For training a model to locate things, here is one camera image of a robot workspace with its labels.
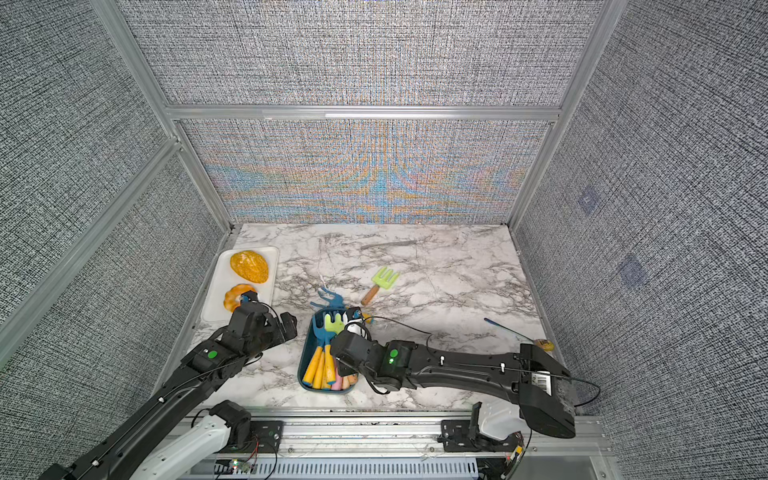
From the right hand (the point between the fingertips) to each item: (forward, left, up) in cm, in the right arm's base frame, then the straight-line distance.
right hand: (338, 347), depth 74 cm
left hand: (+7, +14, -1) cm, 16 cm away
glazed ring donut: (+21, +38, -13) cm, 46 cm away
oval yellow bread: (+32, +34, -9) cm, 47 cm away
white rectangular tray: (+29, +44, -14) cm, 54 cm away
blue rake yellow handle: (+20, +4, -14) cm, 25 cm away
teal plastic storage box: (+1, +11, -9) cm, 14 cm away
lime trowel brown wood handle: (+29, -11, -14) cm, 34 cm away
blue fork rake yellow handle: (+6, +6, -6) cm, 10 cm away
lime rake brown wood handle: (+6, +1, -1) cm, 6 cm away
